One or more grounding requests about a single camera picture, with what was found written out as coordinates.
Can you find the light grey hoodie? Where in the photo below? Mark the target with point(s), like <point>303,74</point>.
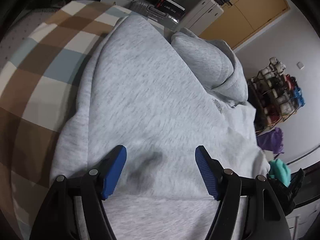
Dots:
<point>137,91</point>

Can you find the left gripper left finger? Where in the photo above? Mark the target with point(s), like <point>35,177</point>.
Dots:
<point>57,218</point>

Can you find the silver flat suitcase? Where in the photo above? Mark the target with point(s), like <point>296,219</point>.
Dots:
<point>144,8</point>

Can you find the wall light switch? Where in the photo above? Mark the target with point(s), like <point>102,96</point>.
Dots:
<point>300,65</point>

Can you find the black red shoe box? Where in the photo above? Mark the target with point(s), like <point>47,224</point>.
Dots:
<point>169,7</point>

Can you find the wooden shoe rack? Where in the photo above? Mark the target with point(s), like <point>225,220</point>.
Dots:
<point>275,95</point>

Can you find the purple bag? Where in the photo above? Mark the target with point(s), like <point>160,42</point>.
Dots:
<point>272,141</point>

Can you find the wooden door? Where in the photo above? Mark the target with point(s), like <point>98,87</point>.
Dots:
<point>242,19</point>

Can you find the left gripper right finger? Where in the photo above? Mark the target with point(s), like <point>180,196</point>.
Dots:
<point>264,216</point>

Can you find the checkered bed cover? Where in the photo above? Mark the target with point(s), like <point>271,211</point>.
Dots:
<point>39,84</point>

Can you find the teal garment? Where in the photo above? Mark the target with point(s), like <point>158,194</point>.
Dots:
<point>280,171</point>

